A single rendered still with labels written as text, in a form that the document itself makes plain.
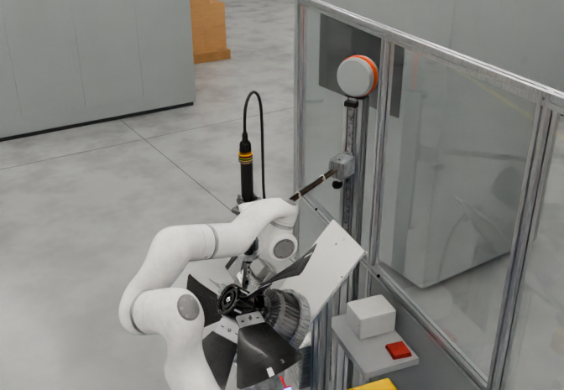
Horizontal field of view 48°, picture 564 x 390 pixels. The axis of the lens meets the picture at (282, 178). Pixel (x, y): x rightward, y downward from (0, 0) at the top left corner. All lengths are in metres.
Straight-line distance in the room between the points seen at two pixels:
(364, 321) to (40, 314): 2.50
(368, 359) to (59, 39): 5.59
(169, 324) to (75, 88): 6.26
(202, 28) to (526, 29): 6.67
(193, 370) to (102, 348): 2.64
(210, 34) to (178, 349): 9.02
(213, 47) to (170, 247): 8.93
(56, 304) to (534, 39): 3.55
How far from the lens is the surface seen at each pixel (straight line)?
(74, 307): 4.50
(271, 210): 1.67
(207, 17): 10.17
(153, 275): 1.50
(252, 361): 2.11
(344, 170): 2.46
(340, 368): 3.15
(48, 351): 4.18
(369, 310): 2.66
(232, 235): 1.61
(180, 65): 7.91
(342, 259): 2.34
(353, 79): 2.45
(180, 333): 1.41
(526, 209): 1.95
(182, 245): 1.49
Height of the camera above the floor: 2.55
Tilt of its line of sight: 25 degrees down
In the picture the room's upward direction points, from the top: straight up
